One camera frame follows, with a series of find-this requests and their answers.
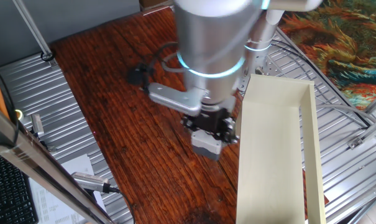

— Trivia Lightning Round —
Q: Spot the grey push button box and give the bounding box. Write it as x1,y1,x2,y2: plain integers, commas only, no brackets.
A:
191,129,223,162

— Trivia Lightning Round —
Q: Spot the printed paper sheet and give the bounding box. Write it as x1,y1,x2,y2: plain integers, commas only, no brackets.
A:
28,154,108,224

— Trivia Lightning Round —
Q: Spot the colourful painting cloth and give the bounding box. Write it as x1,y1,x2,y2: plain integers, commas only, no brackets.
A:
278,0,376,110

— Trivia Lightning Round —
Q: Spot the cream wooden shelf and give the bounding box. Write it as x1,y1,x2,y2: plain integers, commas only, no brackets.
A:
230,73,327,224

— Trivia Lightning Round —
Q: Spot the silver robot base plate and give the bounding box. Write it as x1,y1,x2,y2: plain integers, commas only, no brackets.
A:
237,46,288,93

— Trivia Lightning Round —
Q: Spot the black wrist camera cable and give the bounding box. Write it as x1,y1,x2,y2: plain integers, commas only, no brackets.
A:
143,41,188,94

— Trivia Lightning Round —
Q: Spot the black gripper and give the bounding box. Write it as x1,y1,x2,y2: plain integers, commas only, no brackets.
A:
180,106,240,146

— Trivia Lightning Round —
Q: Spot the shiny metal frame bar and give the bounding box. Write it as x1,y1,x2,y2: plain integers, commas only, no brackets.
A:
0,91,114,224

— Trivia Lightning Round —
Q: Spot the brown wooden board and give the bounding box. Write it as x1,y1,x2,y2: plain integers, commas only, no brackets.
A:
49,6,330,224

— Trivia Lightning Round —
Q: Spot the small silver ribbed device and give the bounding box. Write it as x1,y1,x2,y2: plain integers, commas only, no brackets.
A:
30,113,45,138

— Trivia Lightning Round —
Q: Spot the silver camera with heat sink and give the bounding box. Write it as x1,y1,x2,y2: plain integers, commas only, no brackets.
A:
71,171,112,194

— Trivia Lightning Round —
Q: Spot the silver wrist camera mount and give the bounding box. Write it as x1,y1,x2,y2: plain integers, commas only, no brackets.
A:
147,82,209,118

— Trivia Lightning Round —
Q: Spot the black keyboard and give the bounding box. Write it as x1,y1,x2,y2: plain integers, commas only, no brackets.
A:
0,148,39,224

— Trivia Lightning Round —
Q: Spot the aluminium pole with black ring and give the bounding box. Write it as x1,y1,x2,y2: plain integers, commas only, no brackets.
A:
12,0,58,68

